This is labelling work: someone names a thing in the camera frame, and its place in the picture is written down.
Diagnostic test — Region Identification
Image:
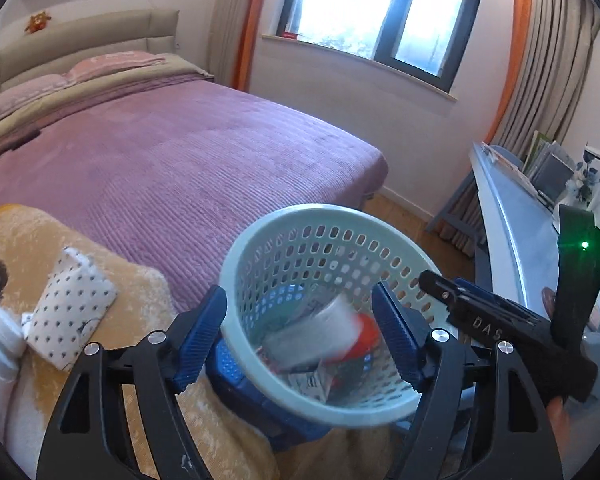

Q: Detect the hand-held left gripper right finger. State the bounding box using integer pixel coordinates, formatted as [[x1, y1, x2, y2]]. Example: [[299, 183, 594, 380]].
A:
[[371, 280, 563, 480]]

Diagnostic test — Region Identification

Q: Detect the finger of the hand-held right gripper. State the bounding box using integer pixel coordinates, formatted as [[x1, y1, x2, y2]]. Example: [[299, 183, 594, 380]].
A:
[[455, 278, 551, 333], [419, 270, 511, 341]]

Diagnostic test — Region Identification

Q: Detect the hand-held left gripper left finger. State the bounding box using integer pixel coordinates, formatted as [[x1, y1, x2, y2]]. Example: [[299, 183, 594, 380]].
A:
[[36, 285, 228, 480]]

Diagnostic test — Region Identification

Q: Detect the red capped bottle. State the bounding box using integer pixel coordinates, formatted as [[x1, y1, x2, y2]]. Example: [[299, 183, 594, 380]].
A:
[[262, 292, 381, 373]]

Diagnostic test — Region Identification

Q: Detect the white printed carton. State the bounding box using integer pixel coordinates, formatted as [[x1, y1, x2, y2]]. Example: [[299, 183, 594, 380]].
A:
[[287, 360, 333, 403]]

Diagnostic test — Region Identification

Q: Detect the light green plastic basket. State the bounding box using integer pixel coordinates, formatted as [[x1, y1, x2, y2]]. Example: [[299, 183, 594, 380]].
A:
[[219, 203, 451, 428]]

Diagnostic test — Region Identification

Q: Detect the person's right hand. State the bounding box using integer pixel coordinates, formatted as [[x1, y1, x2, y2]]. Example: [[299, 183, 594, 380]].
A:
[[546, 395, 572, 466]]

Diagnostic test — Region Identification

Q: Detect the brown round object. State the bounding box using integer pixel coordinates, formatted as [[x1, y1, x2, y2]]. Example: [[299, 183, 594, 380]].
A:
[[542, 286, 562, 317]]

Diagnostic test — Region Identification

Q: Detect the blue plastic stool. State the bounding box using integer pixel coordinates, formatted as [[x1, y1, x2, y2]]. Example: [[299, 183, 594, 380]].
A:
[[205, 337, 331, 453]]

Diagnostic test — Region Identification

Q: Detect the yellow plush blanket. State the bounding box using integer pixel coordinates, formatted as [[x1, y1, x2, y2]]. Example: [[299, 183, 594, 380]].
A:
[[0, 203, 396, 480]]

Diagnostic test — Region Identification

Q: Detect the white grey desk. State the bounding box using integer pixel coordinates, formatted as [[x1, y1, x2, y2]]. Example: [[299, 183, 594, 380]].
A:
[[425, 142, 600, 361]]

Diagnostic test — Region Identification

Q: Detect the blue white flower vase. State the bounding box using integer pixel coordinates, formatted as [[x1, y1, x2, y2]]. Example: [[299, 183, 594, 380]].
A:
[[575, 144, 600, 211]]

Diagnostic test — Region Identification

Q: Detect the polka dot tissue packet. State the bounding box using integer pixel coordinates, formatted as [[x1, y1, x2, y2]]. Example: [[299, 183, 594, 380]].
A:
[[22, 246, 118, 373]]

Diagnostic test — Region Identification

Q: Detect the stack of books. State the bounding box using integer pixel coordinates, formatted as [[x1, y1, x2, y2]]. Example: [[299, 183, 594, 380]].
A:
[[482, 130, 578, 206]]

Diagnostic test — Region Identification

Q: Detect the pink bedspread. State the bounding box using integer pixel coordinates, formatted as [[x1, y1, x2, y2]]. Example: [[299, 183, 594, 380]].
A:
[[0, 80, 390, 313]]

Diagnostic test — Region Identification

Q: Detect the beige curtain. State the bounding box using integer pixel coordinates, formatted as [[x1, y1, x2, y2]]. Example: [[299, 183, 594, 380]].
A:
[[207, 0, 261, 91], [495, 0, 600, 256]]

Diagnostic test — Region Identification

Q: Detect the orange curtain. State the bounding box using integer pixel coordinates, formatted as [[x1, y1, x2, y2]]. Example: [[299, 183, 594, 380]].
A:
[[485, 0, 536, 146], [230, 0, 276, 93]]

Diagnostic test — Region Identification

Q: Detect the pink pillow with print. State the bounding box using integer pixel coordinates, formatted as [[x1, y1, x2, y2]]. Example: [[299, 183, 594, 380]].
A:
[[65, 51, 167, 83]]

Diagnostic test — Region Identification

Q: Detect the plain pink pillow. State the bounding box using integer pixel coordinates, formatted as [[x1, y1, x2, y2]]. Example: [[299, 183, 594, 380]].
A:
[[0, 74, 68, 128]]

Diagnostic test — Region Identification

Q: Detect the dark framed window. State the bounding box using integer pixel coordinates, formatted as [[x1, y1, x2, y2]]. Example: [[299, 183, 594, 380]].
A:
[[275, 0, 491, 93]]

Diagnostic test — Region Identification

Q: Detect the beige upholstered headboard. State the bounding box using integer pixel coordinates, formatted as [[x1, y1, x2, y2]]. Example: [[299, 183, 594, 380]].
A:
[[0, 9, 181, 106]]

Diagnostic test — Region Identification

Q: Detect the orange plush toy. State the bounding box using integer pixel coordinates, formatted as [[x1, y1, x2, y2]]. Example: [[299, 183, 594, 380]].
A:
[[24, 11, 53, 35]]

